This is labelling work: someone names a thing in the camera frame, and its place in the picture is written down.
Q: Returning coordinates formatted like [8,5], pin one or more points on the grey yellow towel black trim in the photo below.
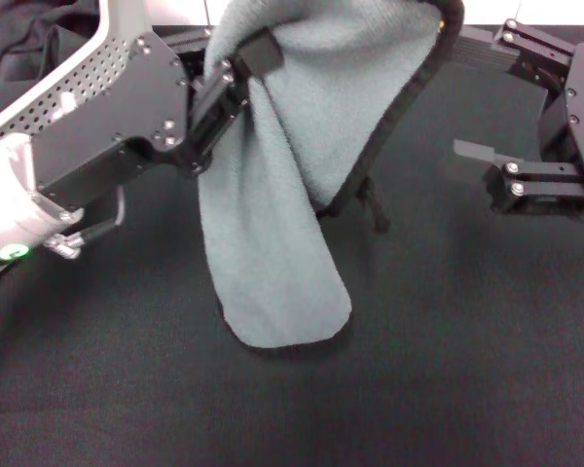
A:
[297,146]

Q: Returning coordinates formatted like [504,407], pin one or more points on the grey perforated storage box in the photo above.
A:
[83,73]

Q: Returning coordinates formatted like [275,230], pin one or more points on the black cloth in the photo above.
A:
[24,44]

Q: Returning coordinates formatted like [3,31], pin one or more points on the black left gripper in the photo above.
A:
[126,121]

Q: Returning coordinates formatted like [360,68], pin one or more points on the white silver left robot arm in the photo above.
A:
[5,204]

